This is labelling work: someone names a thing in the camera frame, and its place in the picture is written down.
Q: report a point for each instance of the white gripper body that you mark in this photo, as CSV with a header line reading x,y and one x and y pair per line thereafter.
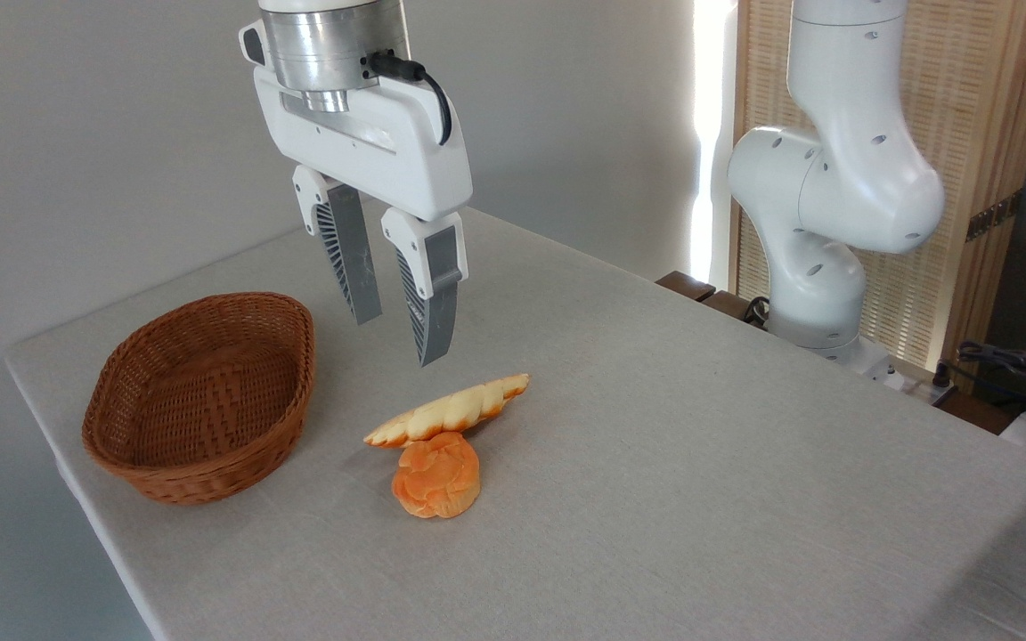
x,y
388,147

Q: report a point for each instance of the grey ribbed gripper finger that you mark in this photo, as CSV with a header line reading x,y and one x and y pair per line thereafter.
x,y
354,249
439,298

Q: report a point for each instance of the long braided pale bread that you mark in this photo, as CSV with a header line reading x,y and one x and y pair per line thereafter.
x,y
451,411

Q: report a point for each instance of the round orange bread bun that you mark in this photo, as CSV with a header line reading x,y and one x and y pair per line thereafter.
x,y
437,481

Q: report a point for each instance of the brown wicker basket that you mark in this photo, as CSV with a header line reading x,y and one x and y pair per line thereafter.
x,y
210,445

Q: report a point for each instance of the light grey tablecloth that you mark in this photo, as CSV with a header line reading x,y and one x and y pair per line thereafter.
x,y
655,463

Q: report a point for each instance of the black power plug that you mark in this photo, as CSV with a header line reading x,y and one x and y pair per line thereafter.
x,y
944,374

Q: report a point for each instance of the brass screen hinge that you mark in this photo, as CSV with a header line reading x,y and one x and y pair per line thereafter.
x,y
994,216

